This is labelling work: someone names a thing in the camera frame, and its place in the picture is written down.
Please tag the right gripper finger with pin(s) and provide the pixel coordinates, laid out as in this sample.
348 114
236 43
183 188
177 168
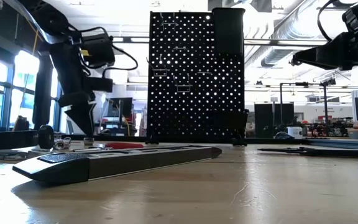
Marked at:
331 53

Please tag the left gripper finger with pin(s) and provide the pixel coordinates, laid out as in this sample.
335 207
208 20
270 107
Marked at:
84 119

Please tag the black grey spirit level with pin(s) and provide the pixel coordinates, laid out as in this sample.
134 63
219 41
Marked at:
120 166

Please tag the dark screwdriver with red end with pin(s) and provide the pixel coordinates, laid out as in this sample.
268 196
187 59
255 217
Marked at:
337 152

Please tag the double-prong metal peg hook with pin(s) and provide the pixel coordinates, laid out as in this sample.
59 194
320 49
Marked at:
160 72
183 88
169 23

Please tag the small curved metal peg hook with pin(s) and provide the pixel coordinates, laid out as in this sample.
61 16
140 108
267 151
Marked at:
204 72
179 48

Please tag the chrome socket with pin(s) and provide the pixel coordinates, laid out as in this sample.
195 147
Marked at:
88 141

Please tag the small chrome fitting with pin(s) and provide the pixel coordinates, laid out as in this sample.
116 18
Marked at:
67 141

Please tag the cluttered distant workbench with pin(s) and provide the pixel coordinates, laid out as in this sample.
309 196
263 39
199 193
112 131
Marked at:
328 129
113 126

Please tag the black vertical pillar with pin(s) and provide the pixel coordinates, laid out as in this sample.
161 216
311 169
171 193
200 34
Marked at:
42 93

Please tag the black pipe stand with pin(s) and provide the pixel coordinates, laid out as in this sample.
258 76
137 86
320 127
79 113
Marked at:
325 109

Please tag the long ceiling light strip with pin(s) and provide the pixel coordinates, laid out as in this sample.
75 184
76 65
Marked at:
275 42

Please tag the dark chair backrest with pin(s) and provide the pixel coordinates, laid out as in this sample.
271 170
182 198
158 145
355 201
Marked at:
21 124

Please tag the small silver combination wrench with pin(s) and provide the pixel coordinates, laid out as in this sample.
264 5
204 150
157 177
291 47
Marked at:
5 154

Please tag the white bucket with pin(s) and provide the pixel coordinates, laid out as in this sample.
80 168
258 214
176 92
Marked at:
294 132

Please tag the black cabinet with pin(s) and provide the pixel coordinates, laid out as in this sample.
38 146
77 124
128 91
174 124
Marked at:
264 119

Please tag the tall black pegboard bin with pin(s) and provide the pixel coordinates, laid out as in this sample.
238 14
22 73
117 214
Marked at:
228 31

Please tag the black perforated pegboard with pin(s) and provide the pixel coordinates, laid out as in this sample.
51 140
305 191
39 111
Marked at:
197 124

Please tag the small black pegboard bin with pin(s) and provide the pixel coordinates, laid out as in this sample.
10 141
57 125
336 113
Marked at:
228 124

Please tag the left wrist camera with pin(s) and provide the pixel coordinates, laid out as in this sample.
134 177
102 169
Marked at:
99 49

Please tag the silver ventilation duct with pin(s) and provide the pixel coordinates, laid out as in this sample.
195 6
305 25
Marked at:
291 28

